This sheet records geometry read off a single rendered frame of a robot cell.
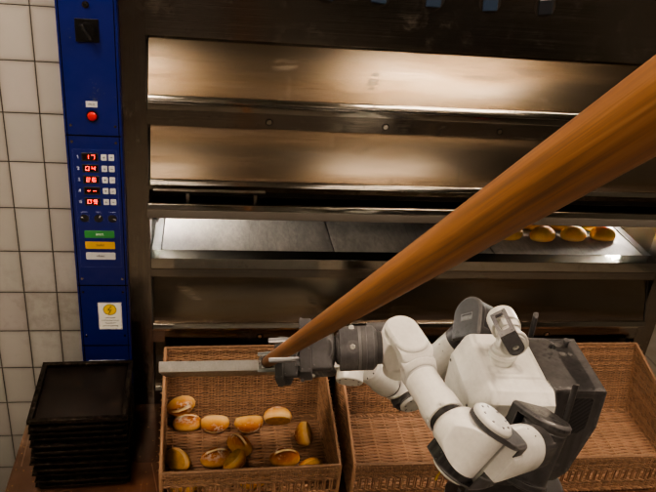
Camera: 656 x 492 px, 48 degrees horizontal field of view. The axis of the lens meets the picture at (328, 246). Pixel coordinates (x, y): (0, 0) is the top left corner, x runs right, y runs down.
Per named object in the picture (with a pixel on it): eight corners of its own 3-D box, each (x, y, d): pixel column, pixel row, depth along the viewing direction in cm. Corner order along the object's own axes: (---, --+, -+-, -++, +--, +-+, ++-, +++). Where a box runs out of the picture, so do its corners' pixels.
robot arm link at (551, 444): (487, 469, 144) (512, 461, 155) (528, 493, 139) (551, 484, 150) (511, 415, 143) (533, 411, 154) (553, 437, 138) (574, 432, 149)
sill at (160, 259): (151, 260, 245) (151, 249, 243) (647, 265, 275) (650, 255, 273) (150, 268, 240) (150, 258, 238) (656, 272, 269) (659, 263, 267)
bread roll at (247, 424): (264, 413, 254) (265, 429, 252) (261, 418, 260) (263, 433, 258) (234, 415, 252) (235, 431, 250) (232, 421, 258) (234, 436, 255)
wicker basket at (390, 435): (328, 402, 275) (335, 341, 262) (472, 400, 283) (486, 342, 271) (346, 503, 233) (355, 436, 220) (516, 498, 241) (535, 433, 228)
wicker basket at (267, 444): (162, 407, 264) (161, 344, 252) (317, 401, 275) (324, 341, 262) (156, 513, 222) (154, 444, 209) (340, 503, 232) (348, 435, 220)
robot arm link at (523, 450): (470, 508, 122) (517, 490, 140) (520, 453, 119) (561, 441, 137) (424, 455, 128) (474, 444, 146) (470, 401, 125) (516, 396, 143)
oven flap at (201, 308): (153, 325, 249) (153, 267, 247) (638, 323, 279) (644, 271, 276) (152, 329, 245) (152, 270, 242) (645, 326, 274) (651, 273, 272)
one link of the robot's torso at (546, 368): (538, 419, 197) (568, 306, 181) (586, 519, 167) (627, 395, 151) (429, 417, 194) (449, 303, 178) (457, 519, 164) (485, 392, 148)
